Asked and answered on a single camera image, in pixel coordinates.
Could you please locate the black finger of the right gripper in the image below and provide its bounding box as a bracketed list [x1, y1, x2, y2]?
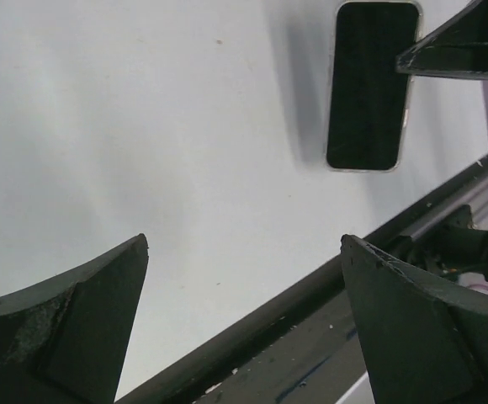
[396, 0, 488, 80]

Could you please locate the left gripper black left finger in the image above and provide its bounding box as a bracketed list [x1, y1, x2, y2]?
[0, 234, 148, 403]

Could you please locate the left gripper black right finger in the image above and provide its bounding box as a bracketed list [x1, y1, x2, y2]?
[341, 235, 488, 403]

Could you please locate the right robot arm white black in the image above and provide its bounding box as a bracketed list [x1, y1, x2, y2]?
[396, 1, 488, 281]

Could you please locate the aluminium frame front rail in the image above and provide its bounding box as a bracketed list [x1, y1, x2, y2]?
[401, 166, 488, 241]

